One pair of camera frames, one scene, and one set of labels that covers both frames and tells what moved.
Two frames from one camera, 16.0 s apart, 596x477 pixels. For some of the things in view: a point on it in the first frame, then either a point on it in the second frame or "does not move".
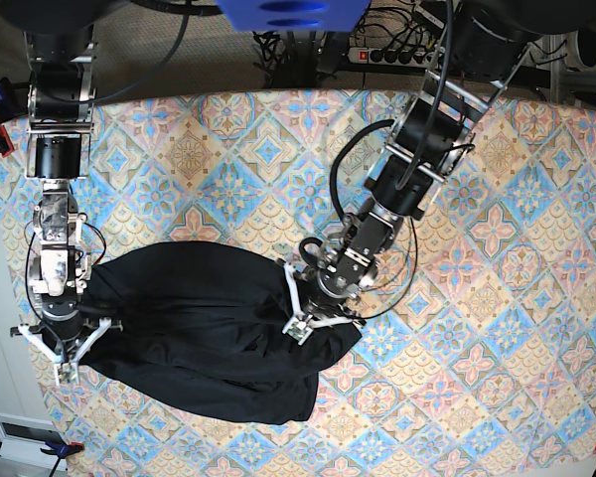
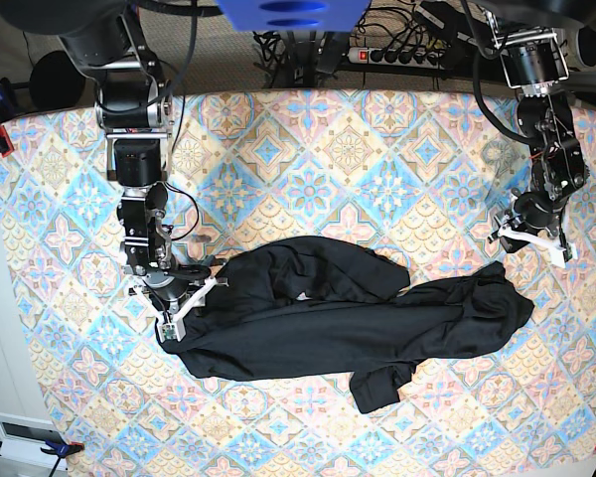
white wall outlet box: (24, 438) does not move
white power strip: (382, 56) does not move
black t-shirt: (212, 320) -> (310, 307)
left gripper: (65, 336) -> (173, 290)
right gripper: (315, 306) -> (533, 217)
